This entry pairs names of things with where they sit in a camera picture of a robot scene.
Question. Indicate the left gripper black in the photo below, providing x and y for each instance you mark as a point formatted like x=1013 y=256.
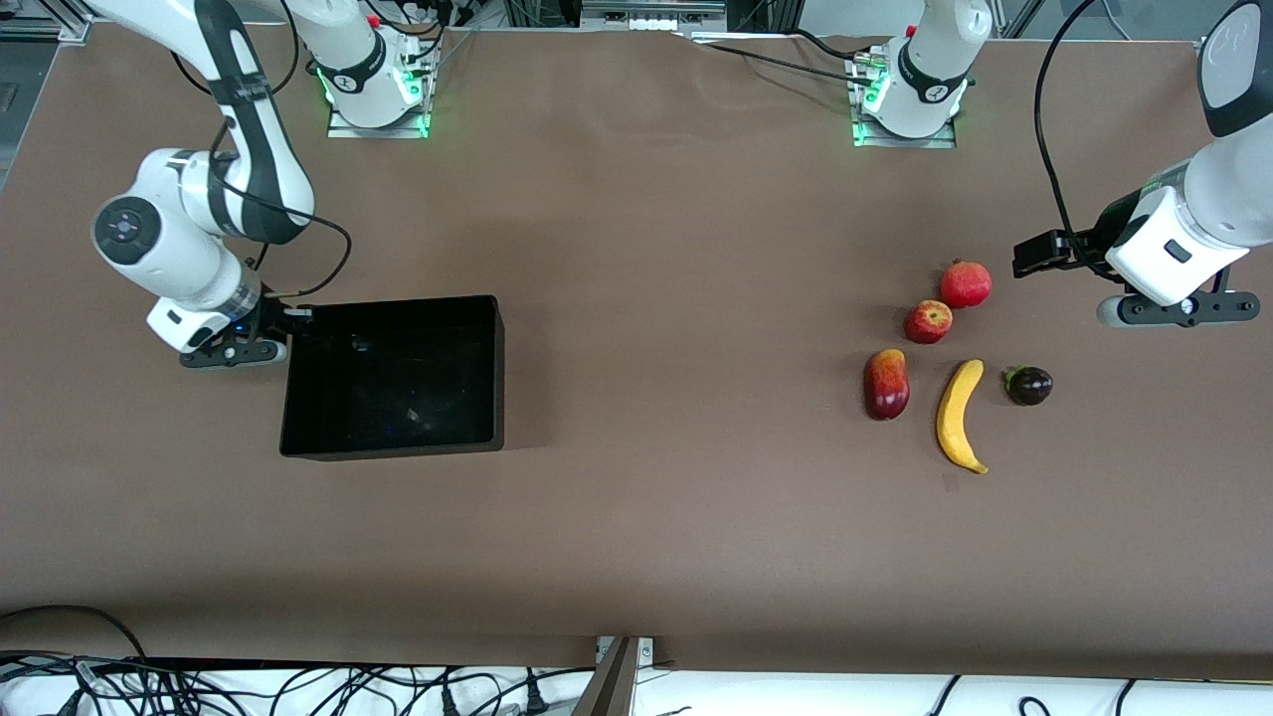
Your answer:
x=1092 y=242

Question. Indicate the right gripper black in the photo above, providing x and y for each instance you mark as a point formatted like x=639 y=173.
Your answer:
x=271 y=316

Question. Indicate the black plastic box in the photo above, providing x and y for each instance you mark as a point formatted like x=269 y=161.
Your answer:
x=398 y=388

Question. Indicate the red apple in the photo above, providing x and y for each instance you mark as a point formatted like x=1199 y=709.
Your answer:
x=928 y=322

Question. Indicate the yellow banana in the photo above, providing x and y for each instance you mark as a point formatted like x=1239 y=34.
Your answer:
x=955 y=418

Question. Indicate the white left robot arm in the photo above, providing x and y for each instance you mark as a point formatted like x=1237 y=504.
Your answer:
x=930 y=60

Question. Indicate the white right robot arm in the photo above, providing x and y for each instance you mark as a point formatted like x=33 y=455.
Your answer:
x=169 y=249

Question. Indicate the red pomegranate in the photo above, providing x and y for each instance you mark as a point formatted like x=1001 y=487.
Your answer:
x=965 y=285

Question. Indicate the dark purple eggplant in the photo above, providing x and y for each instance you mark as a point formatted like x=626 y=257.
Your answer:
x=1030 y=386

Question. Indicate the red yellow mango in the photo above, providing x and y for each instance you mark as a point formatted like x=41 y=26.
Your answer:
x=887 y=386

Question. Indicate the silver electronics device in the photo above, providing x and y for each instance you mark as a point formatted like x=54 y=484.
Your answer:
x=651 y=12

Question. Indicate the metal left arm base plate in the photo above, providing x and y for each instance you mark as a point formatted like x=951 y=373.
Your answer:
x=905 y=141

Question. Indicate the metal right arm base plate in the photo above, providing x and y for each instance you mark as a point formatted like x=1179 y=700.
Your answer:
x=378 y=129

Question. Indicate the aluminium frame rail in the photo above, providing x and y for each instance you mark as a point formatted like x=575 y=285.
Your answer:
x=50 y=32

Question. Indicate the small metal bracket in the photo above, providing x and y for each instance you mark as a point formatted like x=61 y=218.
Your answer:
x=644 y=651

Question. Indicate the dark metal post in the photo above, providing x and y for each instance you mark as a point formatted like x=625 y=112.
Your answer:
x=609 y=691

